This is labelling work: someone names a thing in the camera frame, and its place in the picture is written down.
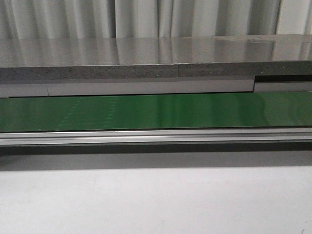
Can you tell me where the green conveyor belt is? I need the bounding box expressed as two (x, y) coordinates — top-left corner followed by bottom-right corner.
(0, 91), (312, 133)

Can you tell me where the white pleated curtain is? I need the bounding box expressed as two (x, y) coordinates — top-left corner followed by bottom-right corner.
(0, 0), (312, 39)

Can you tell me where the grey conveyor back rail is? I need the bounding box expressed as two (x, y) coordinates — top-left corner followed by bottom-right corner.
(0, 75), (312, 98)

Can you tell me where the aluminium conveyor front rail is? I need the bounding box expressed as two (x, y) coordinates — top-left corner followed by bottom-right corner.
(0, 127), (312, 146)

